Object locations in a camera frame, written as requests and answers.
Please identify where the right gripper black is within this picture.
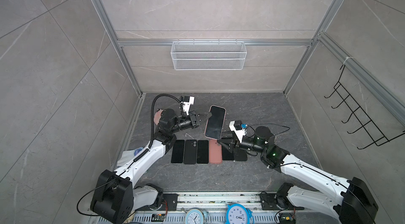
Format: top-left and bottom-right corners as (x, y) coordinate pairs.
(218, 130), (267, 155)

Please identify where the red phone case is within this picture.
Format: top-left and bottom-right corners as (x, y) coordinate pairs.
(209, 139), (222, 165)

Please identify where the black phone case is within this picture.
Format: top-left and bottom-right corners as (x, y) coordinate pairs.
(183, 140), (197, 165)
(233, 149), (248, 162)

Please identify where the dark phone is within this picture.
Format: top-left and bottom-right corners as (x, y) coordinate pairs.
(205, 105), (226, 140)

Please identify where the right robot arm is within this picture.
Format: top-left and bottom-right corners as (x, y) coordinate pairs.
(217, 124), (379, 224)

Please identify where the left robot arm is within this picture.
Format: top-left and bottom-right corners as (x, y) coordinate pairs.
(90, 109), (212, 224)

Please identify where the pink plush toy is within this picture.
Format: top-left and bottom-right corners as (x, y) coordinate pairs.
(153, 109), (163, 125)

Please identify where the blue alarm clock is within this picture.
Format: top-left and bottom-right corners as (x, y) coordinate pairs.
(225, 204), (253, 224)

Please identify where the white alarm clock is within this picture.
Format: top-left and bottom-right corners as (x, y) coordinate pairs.
(184, 209), (205, 224)

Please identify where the blue wet wipes pack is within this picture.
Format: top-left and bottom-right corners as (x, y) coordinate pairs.
(117, 147), (143, 167)

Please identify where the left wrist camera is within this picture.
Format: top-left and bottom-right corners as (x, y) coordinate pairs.
(179, 96), (195, 115)

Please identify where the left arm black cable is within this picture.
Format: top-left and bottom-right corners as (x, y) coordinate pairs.
(148, 93), (181, 149)

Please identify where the white wire basket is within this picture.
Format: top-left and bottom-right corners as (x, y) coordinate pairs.
(170, 41), (247, 71)

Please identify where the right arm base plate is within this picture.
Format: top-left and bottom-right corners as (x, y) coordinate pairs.
(259, 191), (286, 210)

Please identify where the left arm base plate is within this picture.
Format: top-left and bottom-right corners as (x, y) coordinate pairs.
(149, 193), (179, 211)

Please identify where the black wall hook rack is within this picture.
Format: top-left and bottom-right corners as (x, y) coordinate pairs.
(324, 65), (405, 150)

